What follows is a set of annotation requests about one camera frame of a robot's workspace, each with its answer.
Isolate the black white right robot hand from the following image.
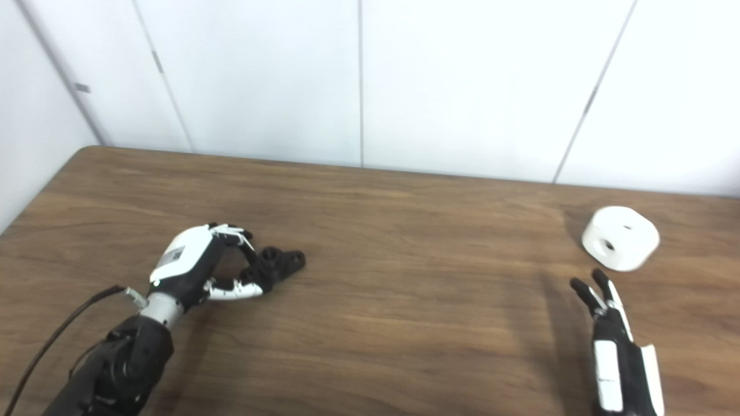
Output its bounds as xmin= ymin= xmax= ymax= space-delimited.
xmin=569 ymin=269 xmax=665 ymax=416

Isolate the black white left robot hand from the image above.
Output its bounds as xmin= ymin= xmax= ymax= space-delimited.
xmin=149 ymin=222 xmax=264 ymax=307

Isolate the black flanged holder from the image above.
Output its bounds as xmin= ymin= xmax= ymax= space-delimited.
xmin=240 ymin=247 xmax=306 ymax=292

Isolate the round white plastic piece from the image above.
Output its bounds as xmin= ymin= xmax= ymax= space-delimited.
xmin=581 ymin=206 xmax=660 ymax=272

